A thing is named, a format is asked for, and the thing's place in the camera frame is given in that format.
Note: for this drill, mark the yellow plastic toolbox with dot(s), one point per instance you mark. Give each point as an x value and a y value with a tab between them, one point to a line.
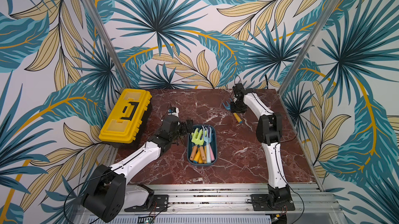
128	120

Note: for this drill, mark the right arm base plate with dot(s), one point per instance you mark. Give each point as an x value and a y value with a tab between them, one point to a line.
266	202

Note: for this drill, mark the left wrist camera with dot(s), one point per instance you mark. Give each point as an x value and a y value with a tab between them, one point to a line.
174	111

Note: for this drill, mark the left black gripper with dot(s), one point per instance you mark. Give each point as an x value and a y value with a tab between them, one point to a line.
184	130

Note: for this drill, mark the teal fork yellow handle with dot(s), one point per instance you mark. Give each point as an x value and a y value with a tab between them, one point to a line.
227	106

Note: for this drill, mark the right aluminium corner post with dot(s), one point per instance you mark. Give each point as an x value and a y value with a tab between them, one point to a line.
325	14

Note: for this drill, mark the left aluminium corner post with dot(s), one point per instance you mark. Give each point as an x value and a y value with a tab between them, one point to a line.
98	24

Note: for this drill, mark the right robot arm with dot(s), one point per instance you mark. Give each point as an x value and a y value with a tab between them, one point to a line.
269	134

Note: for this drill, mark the green rake wooden handle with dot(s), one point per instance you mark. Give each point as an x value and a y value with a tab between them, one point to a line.
198	140
194	150

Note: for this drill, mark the teal storage tray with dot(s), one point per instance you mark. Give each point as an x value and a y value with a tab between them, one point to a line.
198	161

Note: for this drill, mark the light blue fork pink handle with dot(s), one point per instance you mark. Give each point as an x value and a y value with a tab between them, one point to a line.
206	132

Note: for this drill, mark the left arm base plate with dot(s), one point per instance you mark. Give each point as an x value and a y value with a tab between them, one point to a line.
154	203

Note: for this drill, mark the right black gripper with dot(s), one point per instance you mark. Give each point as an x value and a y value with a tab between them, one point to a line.
236	107

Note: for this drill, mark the aluminium rail frame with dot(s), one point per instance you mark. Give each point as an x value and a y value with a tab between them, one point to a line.
233	204

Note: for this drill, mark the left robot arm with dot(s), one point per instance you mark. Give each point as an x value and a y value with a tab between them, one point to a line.
106	194

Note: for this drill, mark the aluminium corner post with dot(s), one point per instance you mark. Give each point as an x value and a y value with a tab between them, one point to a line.
98	24
325	14

